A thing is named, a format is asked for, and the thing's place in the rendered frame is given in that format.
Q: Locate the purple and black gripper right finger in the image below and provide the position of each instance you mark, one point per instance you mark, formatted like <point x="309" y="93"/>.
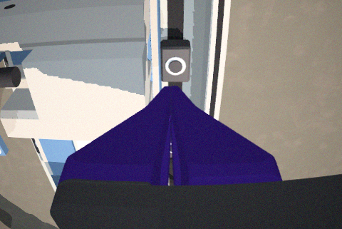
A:
<point x="211" y="153"/>

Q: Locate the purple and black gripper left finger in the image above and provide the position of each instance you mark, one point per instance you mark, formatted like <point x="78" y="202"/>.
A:
<point x="131" y="151"/>

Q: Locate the grey rectangular block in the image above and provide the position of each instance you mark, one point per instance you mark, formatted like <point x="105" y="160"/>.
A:
<point x="88" y="83"/>

